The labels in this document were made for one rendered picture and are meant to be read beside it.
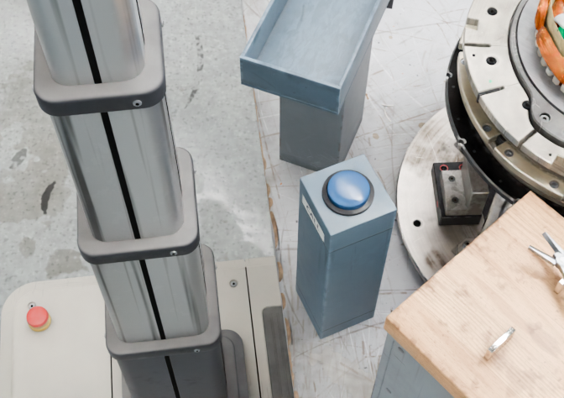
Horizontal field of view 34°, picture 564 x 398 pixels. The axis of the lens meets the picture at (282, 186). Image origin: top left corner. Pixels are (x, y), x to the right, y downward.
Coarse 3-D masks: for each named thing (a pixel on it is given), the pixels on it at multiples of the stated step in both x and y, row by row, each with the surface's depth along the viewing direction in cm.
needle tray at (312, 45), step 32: (288, 0) 103; (320, 0) 103; (352, 0) 103; (384, 0) 100; (256, 32) 95; (288, 32) 101; (320, 32) 101; (352, 32) 101; (256, 64) 94; (288, 64) 98; (320, 64) 98; (352, 64) 94; (288, 96) 96; (320, 96) 94; (352, 96) 110; (288, 128) 115; (320, 128) 112; (352, 128) 119; (288, 160) 121; (320, 160) 118
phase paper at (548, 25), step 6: (552, 12) 86; (546, 18) 89; (552, 18) 86; (546, 24) 88; (552, 24) 86; (552, 30) 86; (558, 30) 85; (552, 36) 87; (558, 36) 85; (558, 42) 85; (558, 48) 86
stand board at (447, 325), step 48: (528, 192) 86; (480, 240) 83; (528, 240) 83; (432, 288) 80; (480, 288) 80; (528, 288) 80; (432, 336) 78; (480, 336) 78; (528, 336) 78; (480, 384) 76; (528, 384) 76
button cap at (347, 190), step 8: (336, 176) 89; (344, 176) 89; (352, 176) 89; (360, 176) 89; (328, 184) 88; (336, 184) 88; (344, 184) 88; (352, 184) 88; (360, 184) 88; (368, 184) 89; (328, 192) 88; (336, 192) 88; (344, 192) 88; (352, 192) 88; (360, 192) 88; (368, 192) 88; (336, 200) 87; (344, 200) 87; (352, 200) 87; (360, 200) 87; (344, 208) 88; (352, 208) 88
